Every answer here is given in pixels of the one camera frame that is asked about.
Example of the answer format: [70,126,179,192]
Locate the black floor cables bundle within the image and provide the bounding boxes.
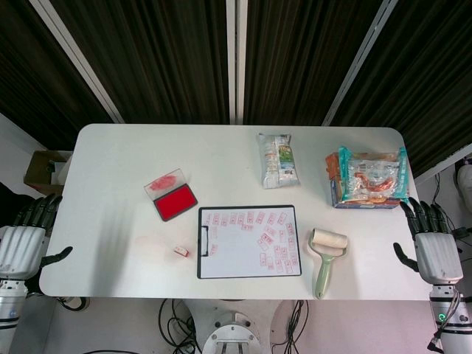
[272,299,309,354]
[158,298,196,354]

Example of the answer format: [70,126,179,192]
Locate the white paper with red stamps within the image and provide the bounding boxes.
[200,207,300,277]

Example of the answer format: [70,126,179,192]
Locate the black clipboard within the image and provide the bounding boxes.
[197,204,303,280]

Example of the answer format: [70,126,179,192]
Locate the brown cardboard box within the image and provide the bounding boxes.
[24,150,74,196]

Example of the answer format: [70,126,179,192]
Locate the person in dark clothes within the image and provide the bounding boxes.
[0,180,41,213]

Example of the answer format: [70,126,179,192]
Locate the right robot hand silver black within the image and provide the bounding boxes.
[392,197,464,285]

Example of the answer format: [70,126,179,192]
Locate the clear plastic container red bits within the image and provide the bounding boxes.
[143,167,199,223]

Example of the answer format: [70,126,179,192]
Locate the teal clear snack bag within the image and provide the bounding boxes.
[338,145,411,205]

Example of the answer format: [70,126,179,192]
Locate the lint roller green handle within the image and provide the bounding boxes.
[308,227,349,299]

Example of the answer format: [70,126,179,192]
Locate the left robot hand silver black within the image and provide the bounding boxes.
[0,194,74,280]

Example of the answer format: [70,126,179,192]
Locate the black curtain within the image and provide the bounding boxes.
[49,0,232,125]
[0,0,111,143]
[241,0,384,126]
[331,0,472,178]

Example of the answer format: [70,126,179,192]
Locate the white partition post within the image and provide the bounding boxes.
[321,0,399,127]
[225,0,249,125]
[414,145,472,185]
[29,0,125,125]

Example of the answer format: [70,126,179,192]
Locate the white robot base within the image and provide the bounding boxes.
[182,298,287,354]

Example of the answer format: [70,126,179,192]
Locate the blue orange cardboard box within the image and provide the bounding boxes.
[324,153,403,210]

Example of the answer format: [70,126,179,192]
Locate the silver snack bag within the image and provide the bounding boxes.
[256,132,302,190]

